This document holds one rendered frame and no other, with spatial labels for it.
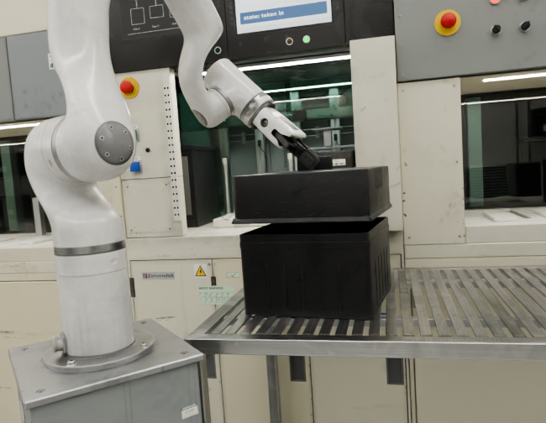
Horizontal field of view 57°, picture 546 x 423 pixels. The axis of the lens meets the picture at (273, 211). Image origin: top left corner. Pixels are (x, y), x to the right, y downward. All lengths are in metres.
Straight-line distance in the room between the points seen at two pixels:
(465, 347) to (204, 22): 0.80
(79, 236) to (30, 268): 1.06
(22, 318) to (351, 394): 1.16
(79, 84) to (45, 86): 0.97
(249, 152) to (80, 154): 1.68
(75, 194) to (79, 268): 0.14
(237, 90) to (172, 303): 0.80
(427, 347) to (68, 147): 0.67
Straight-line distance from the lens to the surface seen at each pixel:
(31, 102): 1.87
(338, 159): 1.99
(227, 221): 1.77
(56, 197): 0.94
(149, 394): 0.89
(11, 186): 2.53
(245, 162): 2.46
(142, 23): 1.70
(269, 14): 1.56
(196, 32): 1.12
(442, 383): 1.61
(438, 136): 1.47
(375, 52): 1.45
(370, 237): 0.99
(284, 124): 1.10
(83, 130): 0.83
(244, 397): 1.71
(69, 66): 0.90
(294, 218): 1.00
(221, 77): 1.18
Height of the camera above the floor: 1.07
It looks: 5 degrees down
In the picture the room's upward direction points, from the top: 4 degrees counter-clockwise
